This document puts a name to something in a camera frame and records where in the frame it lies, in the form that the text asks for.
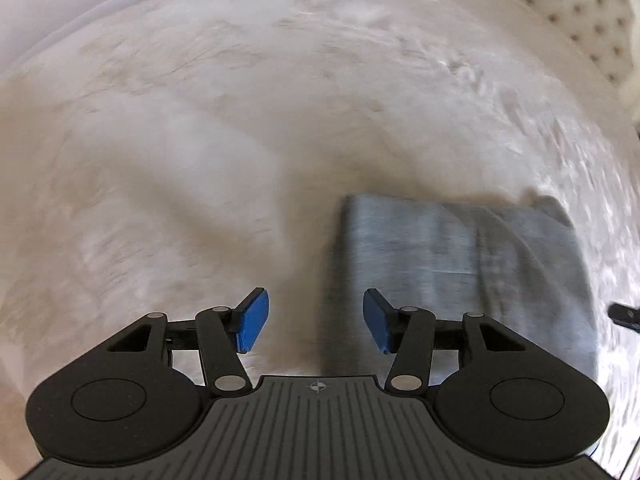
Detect grey-blue pants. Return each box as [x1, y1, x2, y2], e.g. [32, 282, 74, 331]
[339, 193, 602, 397]

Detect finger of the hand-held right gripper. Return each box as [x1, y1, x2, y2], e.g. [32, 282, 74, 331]
[609, 302, 640, 332]

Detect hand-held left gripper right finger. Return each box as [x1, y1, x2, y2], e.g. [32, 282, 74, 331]
[362, 287, 528, 394]

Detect white bedspread bed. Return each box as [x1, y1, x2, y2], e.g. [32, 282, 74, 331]
[0, 0, 640, 480]

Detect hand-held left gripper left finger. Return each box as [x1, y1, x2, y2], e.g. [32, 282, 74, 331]
[106, 287, 271, 395]

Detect cream headboard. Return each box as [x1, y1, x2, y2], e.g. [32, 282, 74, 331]
[445, 0, 637, 92]

